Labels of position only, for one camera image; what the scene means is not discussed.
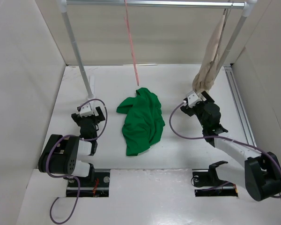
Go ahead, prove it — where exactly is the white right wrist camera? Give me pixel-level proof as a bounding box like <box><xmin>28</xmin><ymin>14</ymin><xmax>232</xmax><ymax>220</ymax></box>
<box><xmin>186</xmin><ymin>90</ymin><xmax>202</xmax><ymax>108</ymax></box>

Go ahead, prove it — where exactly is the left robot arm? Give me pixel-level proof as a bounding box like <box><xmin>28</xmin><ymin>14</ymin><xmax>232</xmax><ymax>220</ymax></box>
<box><xmin>38</xmin><ymin>106</ymin><xmax>106</xmax><ymax>186</ymax></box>

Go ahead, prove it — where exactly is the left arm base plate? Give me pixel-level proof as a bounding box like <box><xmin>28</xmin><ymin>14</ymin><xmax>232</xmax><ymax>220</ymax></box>
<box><xmin>78</xmin><ymin>167</ymin><xmax>111</xmax><ymax>197</ymax></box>

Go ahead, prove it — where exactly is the beige garment on hanger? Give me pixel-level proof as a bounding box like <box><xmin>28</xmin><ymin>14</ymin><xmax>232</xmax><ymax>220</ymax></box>
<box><xmin>192</xmin><ymin>15</ymin><xmax>225</xmax><ymax>96</ymax></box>

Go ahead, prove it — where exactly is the grey plastic hanger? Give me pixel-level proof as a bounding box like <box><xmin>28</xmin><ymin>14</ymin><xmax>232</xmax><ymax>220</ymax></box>
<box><xmin>223</xmin><ymin>0</ymin><xmax>234</xmax><ymax>19</ymax></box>

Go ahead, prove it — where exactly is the green t-shirt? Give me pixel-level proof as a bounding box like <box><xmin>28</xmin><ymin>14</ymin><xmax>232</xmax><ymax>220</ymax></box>
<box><xmin>116</xmin><ymin>87</ymin><xmax>165</xmax><ymax>157</ymax></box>

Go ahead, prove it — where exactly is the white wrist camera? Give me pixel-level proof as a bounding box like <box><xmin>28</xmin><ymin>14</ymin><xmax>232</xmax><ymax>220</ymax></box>
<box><xmin>186</xmin><ymin>90</ymin><xmax>202</xmax><ymax>108</ymax></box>
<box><xmin>79</xmin><ymin>103</ymin><xmax>94</xmax><ymax>117</ymax></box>

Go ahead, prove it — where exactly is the aluminium rail right side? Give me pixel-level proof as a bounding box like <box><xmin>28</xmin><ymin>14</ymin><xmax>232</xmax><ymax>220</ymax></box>
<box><xmin>223</xmin><ymin>64</ymin><xmax>256</xmax><ymax>146</ymax></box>

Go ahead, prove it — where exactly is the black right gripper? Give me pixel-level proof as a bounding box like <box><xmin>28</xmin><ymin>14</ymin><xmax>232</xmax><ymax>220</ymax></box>
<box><xmin>180</xmin><ymin>90</ymin><xmax>214</xmax><ymax>129</ymax></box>

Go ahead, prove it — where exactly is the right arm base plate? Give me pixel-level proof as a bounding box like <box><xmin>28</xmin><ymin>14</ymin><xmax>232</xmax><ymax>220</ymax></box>
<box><xmin>191</xmin><ymin>169</ymin><xmax>238</xmax><ymax>197</ymax></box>

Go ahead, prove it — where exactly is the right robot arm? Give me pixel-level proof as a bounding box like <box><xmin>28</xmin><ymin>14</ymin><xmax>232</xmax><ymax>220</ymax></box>
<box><xmin>180</xmin><ymin>91</ymin><xmax>281</xmax><ymax>202</ymax></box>

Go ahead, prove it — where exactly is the pink wire hanger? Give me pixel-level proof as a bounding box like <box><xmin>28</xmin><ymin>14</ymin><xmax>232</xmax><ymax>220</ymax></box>
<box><xmin>124</xmin><ymin>0</ymin><xmax>140</xmax><ymax>86</ymax></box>

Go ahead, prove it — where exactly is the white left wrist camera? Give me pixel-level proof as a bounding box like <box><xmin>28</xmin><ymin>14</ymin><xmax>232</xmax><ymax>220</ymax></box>
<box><xmin>79</xmin><ymin>103</ymin><xmax>94</xmax><ymax>117</ymax></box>

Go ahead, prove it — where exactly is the white metal clothes rack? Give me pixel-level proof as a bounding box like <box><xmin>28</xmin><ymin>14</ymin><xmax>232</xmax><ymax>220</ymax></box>
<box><xmin>57</xmin><ymin>0</ymin><xmax>257</xmax><ymax>98</ymax></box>

